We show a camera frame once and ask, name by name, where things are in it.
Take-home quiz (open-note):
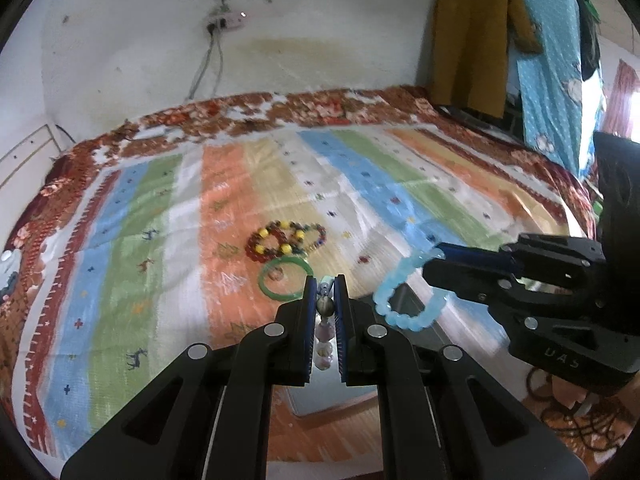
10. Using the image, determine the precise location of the silver metal tin box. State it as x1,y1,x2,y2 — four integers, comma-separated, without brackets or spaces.
285,285,451,418

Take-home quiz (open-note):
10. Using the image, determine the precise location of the white power strip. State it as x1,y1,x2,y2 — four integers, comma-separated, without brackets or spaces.
204,10,247,32

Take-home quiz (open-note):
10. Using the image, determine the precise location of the dark green garment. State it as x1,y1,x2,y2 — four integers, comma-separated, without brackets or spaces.
565,0,604,82

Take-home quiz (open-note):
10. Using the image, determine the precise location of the green jade bangle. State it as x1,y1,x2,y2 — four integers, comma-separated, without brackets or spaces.
258,256,316,302

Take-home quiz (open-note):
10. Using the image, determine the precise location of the white cabinet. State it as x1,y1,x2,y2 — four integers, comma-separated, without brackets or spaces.
0,122,64,187

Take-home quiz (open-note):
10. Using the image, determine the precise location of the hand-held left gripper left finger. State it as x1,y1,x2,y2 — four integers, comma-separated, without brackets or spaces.
60,276,318,480

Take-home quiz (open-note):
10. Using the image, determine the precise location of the mustard brown coat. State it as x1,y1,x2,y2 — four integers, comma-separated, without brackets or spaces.
431,0,544,119

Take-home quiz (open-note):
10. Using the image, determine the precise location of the dark bracelet with yellow beads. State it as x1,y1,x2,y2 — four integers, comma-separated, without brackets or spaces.
257,220,327,257

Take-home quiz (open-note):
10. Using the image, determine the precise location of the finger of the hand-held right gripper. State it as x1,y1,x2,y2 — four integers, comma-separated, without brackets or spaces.
422,256,517,307
435,242,524,278

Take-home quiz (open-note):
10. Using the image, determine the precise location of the light blue bead bracelet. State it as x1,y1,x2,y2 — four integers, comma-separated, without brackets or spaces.
372,250,449,334

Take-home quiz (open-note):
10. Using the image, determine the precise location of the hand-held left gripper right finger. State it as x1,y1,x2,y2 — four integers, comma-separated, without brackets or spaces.
333,275,589,480

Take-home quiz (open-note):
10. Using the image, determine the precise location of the pink curtain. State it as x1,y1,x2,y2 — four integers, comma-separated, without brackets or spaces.
602,59,640,137

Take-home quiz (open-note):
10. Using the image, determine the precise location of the striped colourful blanket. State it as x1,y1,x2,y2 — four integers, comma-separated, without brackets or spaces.
10,127,596,463

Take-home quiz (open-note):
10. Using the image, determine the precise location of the blue dotted cartoon cloth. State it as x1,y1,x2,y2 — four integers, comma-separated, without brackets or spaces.
507,0,587,177

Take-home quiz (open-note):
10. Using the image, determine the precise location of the dark red bead bracelet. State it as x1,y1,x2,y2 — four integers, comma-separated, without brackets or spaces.
246,221,296,264

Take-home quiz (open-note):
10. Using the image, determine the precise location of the pink and white bead bracelet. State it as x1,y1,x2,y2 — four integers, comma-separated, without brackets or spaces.
312,275,337,374

